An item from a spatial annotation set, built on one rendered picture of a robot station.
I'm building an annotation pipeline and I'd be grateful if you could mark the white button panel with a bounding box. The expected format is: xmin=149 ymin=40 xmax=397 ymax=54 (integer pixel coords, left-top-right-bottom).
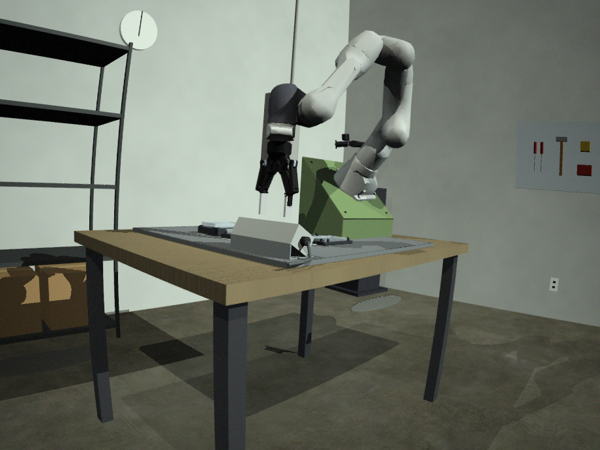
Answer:
xmin=230 ymin=217 xmax=314 ymax=267

